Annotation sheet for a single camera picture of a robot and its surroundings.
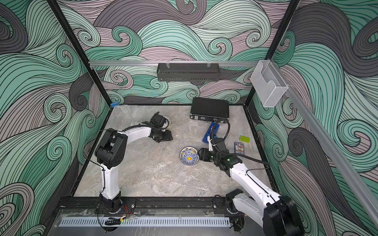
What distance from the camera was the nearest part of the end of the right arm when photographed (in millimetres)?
590

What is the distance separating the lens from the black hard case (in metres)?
1.09

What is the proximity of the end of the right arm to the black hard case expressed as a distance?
1.20ft
